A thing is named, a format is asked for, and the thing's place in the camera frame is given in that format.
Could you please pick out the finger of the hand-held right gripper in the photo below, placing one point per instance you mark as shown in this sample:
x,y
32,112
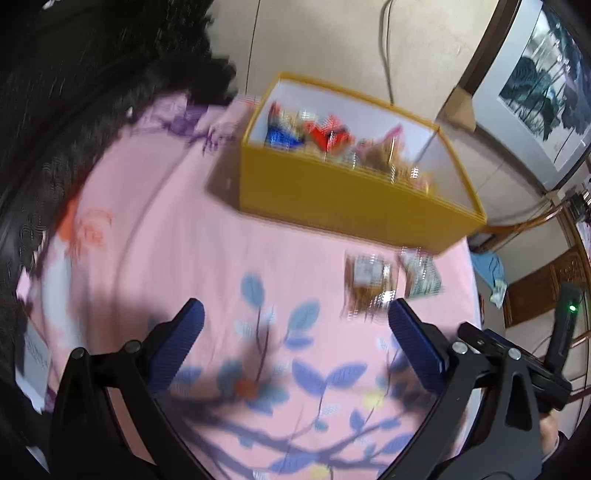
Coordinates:
x,y
485,339

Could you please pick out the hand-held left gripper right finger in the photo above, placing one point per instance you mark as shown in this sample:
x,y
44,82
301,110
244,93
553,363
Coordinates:
x,y
415,346

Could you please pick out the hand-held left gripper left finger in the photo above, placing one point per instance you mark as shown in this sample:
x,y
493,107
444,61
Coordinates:
x,y
175,344

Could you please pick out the green white snack packet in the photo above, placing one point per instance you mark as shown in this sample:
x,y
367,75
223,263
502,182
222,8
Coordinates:
x,y
420,272

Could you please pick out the clear packet of brown snacks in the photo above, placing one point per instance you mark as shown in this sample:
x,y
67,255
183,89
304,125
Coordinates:
x,y
369,281

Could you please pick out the yellow cardboard shoe box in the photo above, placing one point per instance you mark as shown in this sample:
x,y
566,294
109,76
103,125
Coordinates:
x,y
323,198

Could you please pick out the brown printed snack packet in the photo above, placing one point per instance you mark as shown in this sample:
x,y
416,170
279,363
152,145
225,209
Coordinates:
x,y
376,154

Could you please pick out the red snack packet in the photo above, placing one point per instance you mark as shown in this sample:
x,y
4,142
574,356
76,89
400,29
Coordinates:
x,y
328,131

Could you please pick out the blue snack packet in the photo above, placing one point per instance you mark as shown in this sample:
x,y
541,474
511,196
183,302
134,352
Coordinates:
x,y
277,134

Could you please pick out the person's right hand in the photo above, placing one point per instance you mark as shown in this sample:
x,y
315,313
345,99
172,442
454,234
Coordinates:
x,y
549,438

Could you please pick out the pale green snack packet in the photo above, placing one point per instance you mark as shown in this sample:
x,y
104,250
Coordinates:
x,y
498,291

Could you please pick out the wooden armchair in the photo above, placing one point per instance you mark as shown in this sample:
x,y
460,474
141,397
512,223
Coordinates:
x,y
554,277

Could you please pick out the blue cloth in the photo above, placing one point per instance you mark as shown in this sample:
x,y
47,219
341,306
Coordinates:
x,y
489,267

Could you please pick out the pink printed bed sheet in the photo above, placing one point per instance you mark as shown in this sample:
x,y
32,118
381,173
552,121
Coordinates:
x,y
184,240

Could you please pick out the white printed paper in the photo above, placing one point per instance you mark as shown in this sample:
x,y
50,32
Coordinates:
x,y
34,355

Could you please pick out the cardboard corner protector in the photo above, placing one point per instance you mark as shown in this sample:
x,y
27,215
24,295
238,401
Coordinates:
x,y
459,108

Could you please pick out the framed lotus painting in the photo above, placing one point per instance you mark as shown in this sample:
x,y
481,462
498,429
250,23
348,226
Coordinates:
x,y
540,92

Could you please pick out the dark carved wooden bench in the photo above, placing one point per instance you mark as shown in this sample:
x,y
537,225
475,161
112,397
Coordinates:
x,y
69,92

